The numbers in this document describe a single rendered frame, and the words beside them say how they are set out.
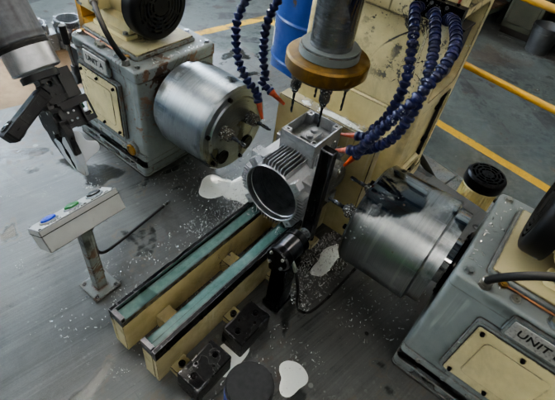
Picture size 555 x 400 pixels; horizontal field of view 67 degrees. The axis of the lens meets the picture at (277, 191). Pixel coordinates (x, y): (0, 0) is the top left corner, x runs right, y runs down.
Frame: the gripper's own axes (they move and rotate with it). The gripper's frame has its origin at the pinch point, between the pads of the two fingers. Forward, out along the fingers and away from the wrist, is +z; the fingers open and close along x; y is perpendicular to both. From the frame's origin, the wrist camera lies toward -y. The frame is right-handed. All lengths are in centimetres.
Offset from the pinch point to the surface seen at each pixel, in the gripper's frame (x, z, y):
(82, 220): -3.7, 8.0, -5.6
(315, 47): -35, -7, 41
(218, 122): -4.0, 4.1, 34.5
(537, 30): 27, 87, 477
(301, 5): 89, -13, 200
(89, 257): 4.1, 18.1, -5.9
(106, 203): -3.7, 7.6, 0.3
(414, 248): -52, 33, 31
